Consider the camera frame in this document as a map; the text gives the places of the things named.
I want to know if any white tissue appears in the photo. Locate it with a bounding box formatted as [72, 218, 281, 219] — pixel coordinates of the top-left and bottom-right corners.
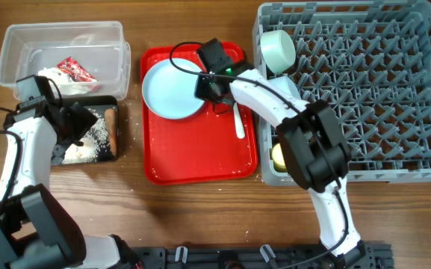
[37, 67, 96, 96]

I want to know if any white plastic spoon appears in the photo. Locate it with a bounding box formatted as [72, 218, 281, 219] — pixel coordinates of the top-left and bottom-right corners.
[233, 103, 245, 139]

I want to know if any clear plastic container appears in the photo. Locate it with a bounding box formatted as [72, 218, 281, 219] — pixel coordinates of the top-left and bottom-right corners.
[0, 21, 131, 100]

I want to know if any small light blue plate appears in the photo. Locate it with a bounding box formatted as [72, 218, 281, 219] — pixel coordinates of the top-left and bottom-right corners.
[269, 76, 301, 99]

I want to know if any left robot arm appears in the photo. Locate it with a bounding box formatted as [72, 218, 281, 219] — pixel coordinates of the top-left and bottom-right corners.
[0, 75, 122, 268]

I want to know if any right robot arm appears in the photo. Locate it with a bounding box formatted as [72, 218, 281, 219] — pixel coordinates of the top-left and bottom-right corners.
[195, 39, 365, 268]

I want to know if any red plastic tray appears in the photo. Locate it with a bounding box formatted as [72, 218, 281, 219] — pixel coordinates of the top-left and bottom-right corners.
[139, 40, 259, 186]

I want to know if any black rectangular bin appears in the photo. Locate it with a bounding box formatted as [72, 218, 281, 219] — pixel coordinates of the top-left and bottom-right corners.
[52, 96, 119, 166]

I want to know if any uncooked white rice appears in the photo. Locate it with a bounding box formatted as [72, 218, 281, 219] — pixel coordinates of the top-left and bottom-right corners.
[61, 105, 114, 164]

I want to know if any green bowl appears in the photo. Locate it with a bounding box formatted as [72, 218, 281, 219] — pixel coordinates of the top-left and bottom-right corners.
[260, 30, 296, 74]

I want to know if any red strawberry cake wrapper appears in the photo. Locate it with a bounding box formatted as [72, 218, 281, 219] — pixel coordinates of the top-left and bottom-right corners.
[57, 57, 96, 82]

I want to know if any grey dishwasher rack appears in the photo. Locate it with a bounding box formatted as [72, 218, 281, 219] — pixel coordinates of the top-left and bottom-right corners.
[252, 1, 431, 183]

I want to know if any large light blue plate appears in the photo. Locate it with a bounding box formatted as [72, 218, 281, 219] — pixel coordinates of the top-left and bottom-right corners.
[142, 59, 205, 120]

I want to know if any yellow plastic cup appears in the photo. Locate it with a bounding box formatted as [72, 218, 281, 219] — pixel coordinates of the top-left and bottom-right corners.
[271, 143, 287, 172]

